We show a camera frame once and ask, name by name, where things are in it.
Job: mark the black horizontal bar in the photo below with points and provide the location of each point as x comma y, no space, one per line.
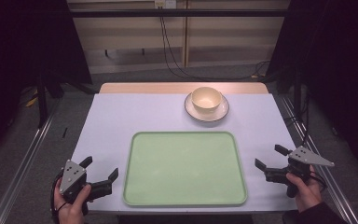
121,13

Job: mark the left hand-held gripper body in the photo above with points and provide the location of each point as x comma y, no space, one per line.
72,175

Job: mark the white table mat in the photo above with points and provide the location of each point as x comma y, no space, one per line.
115,118

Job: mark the light green tray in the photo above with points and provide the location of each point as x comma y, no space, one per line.
185,169

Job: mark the yellow floor tape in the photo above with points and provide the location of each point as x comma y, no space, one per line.
32,100

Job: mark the white plate with dark rim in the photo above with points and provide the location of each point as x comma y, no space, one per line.
219,114

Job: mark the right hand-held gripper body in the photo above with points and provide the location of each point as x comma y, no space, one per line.
307,157

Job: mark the small black floor strip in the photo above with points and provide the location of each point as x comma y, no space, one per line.
64,132

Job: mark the cream bowl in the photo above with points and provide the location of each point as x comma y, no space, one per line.
206,99

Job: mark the black metal stand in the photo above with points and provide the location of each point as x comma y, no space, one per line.
297,93
42,102

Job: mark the aluminium floor rail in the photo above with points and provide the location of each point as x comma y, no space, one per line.
332,183
21,168

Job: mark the person's left hand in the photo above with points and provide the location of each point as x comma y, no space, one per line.
70,213

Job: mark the white wall socket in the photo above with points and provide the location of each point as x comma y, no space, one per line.
165,3

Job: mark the black curtain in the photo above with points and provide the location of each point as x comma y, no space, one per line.
338,62
18,46

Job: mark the person's right hand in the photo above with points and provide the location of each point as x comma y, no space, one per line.
309,193

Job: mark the wooden post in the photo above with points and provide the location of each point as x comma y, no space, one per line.
185,37

